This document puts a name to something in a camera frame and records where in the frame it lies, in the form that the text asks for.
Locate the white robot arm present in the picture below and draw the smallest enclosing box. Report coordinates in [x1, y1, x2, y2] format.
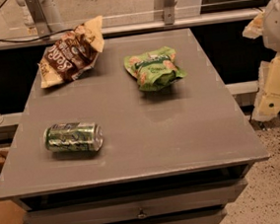
[243, 0, 280, 122]

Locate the green rice chip bag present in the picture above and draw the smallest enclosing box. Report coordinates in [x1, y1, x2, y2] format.
[124, 46, 187, 92]

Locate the brown and cream chip bag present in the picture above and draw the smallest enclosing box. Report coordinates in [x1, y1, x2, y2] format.
[38, 16, 105, 89]

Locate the grey drawer cabinet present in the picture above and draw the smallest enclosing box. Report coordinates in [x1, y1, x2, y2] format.
[0, 30, 268, 214]

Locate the upper grey drawer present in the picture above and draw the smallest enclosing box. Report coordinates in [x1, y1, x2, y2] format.
[25, 179, 247, 224]

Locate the green soda can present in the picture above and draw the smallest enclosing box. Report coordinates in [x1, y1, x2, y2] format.
[43, 122, 104, 153]

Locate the black cable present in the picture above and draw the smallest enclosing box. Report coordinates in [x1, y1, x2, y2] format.
[0, 28, 74, 45]

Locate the metal rail frame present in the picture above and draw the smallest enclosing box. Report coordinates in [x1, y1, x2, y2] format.
[0, 0, 269, 50]

